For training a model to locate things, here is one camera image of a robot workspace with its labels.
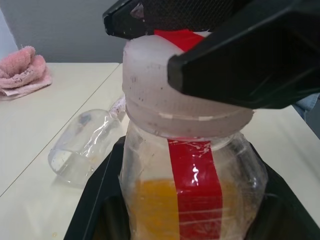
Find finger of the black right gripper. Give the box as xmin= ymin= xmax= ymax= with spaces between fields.
xmin=166 ymin=0 xmax=320 ymax=111
xmin=102 ymin=0 xmax=283 ymax=40

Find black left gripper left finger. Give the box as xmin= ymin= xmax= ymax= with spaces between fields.
xmin=63 ymin=136 xmax=132 ymax=240

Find blue denim fabric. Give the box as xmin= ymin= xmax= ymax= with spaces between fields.
xmin=291 ymin=92 xmax=320 ymax=141

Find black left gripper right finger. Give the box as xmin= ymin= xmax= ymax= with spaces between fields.
xmin=246 ymin=143 xmax=320 ymax=240

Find clear bottle with red tape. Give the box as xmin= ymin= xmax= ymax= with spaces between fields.
xmin=118 ymin=123 xmax=270 ymax=240

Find white bottle cap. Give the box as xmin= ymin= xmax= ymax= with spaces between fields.
xmin=121 ymin=29 xmax=255 ymax=138

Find pink towel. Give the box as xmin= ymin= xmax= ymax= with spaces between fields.
xmin=0 ymin=46 xmax=53 ymax=101

